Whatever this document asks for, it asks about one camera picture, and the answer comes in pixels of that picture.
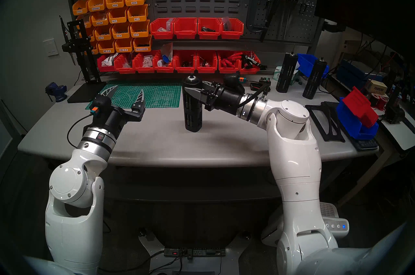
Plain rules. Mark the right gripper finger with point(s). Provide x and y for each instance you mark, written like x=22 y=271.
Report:
x=201 y=97
x=210 y=85

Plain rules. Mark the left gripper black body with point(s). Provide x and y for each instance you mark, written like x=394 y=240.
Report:
x=110 y=122

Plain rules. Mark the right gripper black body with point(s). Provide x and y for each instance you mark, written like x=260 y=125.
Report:
x=227 y=101

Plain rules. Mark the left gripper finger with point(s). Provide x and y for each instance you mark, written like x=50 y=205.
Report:
x=139 y=109
x=110 y=90

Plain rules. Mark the black electric screwdriver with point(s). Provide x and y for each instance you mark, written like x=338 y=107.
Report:
x=193 y=115
x=314 y=80
x=287 y=73

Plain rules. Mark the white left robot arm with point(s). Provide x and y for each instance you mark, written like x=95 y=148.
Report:
x=74 y=229

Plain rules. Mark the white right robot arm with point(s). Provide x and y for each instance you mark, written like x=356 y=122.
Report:
x=291 y=164

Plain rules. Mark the red storage bin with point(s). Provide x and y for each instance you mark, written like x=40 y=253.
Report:
x=228 y=70
x=162 y=35
x=231 y=35
x=124 y=70
x=185 y=35
x=105 y=69
x=206 y=70
x=184 y=69
x=209 y=35
x=144 y=69
x=249 y=71
x=164 y=69

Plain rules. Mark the green cutting mat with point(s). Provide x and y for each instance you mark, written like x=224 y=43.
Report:
x=159 y=96

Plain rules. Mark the black metal stand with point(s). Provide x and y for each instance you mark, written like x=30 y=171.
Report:
x=86 y=93

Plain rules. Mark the white crumpled plastic bag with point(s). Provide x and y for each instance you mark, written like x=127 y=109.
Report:
x=109 y=60

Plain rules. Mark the orange bin labelled M2.5-6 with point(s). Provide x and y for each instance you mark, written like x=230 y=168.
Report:
x=106 y=50

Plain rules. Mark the orange screw bin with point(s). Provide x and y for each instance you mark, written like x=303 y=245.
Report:
x=95 y=50
x=92 y=36
x=88 y=23

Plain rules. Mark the orange bin labelled M2.5-5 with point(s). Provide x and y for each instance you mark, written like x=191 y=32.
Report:
x=124 y=48

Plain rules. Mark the black and red tool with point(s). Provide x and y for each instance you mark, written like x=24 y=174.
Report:
x=253 y=61

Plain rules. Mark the clear labelled parts packet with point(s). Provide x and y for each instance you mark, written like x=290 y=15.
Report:
x=148 y=61

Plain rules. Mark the white bottle blue cap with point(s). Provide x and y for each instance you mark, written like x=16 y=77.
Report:
x=160 y=63

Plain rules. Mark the small blue vise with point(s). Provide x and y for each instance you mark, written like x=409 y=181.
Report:
x=56 y=91

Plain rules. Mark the orange bin labelled M4-0.7X6 HEX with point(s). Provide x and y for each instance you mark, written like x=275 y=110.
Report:
x=142 y=47

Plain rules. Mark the orange bin labelled M3-12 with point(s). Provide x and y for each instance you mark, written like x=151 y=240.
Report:
x=103 y=37

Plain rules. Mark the green white tissue box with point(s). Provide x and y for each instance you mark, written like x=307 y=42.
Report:
x=275 y=74

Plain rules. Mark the silver foil packet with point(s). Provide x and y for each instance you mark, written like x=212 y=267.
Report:
x=167 y=50

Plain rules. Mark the orange bin labelled M3-8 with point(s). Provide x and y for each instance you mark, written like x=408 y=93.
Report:
x=120 y=34

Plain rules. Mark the orange bin labelled M3-6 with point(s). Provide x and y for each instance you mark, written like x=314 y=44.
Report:
x=139 y=33

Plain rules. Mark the clear plastic parts bag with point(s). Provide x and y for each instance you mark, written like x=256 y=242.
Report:
x=226 y=23
x=170 y=24

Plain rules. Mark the orange bin labelled M4X4X6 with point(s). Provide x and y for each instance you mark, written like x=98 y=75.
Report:
x=100 y=21

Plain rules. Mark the orange bin labelled M4-6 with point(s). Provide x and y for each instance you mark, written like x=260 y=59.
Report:
x=118 y=19

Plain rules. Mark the orange bin labelled M3-4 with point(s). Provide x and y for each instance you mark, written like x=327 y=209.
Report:
x=137 y=17

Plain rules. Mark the grey C-clamp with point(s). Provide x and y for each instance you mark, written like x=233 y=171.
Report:
x=249 y=15

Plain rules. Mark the orange bin labelled M3X8 BAD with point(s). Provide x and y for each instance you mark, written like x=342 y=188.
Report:
x=97 y=7

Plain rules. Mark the orange bin labelled M3X5X4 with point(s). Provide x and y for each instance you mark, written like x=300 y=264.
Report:
x=80 y=10

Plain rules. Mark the open blue plastic bin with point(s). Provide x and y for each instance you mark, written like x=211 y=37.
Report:
x=306 y=63

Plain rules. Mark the dark blue crate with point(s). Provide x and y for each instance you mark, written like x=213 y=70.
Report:
x=350 y=75

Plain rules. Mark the blue stacking bin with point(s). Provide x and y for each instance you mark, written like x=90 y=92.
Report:
x=351 y=122

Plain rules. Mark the red stacking bin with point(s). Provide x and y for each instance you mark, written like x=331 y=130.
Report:
x=360 y=104

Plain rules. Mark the black keyboard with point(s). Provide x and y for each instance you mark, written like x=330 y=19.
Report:
x=366 y=144

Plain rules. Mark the small cardboard box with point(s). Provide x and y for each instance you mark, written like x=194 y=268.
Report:
x=376 y=86

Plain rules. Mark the black power strip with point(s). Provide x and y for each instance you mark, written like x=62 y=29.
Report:
x=194 y=251

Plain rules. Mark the white air purifier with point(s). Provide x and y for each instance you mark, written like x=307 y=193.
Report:
x=337 y=224

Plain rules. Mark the black bench device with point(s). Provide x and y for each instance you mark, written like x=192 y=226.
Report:
x=394 y=114

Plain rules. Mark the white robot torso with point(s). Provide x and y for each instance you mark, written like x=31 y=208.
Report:
x=373 y=258

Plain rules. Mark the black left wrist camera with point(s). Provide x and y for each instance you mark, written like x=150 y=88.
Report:
x=102 y=102

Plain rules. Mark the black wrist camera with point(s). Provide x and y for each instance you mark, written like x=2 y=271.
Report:
x=233 y=81
x=102 y=102

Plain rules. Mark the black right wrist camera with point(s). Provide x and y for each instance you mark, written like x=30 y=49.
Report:
x=233 y=81

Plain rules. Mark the white wall switch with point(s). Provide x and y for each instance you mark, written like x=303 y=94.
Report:
x=51 y=47

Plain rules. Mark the flat black metal frame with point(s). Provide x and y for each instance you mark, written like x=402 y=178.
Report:
x=335 y=139

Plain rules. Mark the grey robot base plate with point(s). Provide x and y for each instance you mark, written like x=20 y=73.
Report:
x=154 y=253

